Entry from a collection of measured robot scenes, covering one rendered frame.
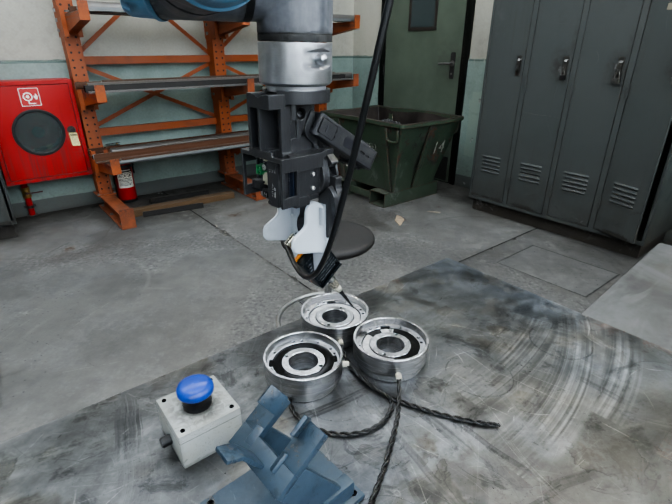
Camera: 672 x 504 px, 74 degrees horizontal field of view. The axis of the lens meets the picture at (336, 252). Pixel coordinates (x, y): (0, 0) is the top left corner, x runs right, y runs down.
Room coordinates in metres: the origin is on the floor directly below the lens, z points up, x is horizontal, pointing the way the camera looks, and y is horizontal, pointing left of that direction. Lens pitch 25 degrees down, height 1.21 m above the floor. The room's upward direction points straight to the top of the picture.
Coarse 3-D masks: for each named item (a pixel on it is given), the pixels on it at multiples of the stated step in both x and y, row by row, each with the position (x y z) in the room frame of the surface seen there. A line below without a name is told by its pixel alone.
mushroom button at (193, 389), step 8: (192, 376) 0.40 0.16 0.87; (200, 376) 0.40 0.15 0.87; (208, 376) 0.40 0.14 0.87; (184, 384) 0.39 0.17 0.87; (192, 384) 0.38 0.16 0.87; (200, 384) 0.39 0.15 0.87; (208, 384) 0.39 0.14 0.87; (176, 392) 0.38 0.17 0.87; (184, 392) 0.37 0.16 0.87; (192, 392) 0.37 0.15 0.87; (200, 392) 0.37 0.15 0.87; (208, 392) 0.38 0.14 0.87; (184, 400) 0.37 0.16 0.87; (192, 400) 0.37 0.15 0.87; (200, 400) 0.37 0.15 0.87
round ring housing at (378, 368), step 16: (368, 320) 0.56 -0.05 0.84; (384, 320) 0.57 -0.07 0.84; (400, 320) 0.57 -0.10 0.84; (384, 336) 0.54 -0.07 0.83; (400, 336) 0.54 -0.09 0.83; (416, 336) 0.54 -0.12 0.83; (384, 352) 0.50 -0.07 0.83; (400, 352) 0.50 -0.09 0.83; (368, 368) 0.48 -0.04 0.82; (384, 368) 0.47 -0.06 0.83; (400, 368) 0.47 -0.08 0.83; (416, 368) 0.48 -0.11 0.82
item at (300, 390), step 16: (288, 336) 0.53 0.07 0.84; (304, 336) 0.53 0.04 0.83; (320, 336) 0.53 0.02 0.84; (272, 352) 0.50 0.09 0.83; (288, 352) 0.50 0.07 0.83; (304, 352) 0.50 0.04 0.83; (336, 352) 0.50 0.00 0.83; (272, 368) 0.47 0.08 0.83; (288, 368) 0.47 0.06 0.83; (304, 368) 0.50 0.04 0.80; (320, 368) 0.47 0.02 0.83; (336, 368) 0.45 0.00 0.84; (272, 384) 0.45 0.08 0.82; (288, 384) 0.43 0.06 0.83; (304, 384) 0.43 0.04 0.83; (320, 384) 0.44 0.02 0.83; (336, 384) 0.47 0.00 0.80; (304, 400) 0.44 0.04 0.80
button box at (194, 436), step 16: (160, 400) 0.39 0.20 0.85; (176, 400) 0.39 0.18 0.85; (208, 400) 0.39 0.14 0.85; (224, 400) 0.39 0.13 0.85; (160, 416) 0.39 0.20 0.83; (176, 416) 0.37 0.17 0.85; (192, 416) 0.37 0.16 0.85; (208, 416) 0.37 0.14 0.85; (224, 416) 0.37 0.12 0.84; (240, 416) 0.38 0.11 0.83; (176, 432) 0.35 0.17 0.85; (192, 432) 0.35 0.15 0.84; (208, 432) 0.36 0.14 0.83; (224, 432) 0.37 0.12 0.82; (176, 448) 0.35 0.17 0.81; (192, 448) 0.35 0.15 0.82; (208, 448) 0.36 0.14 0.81; (192, 464) 0.34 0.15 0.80
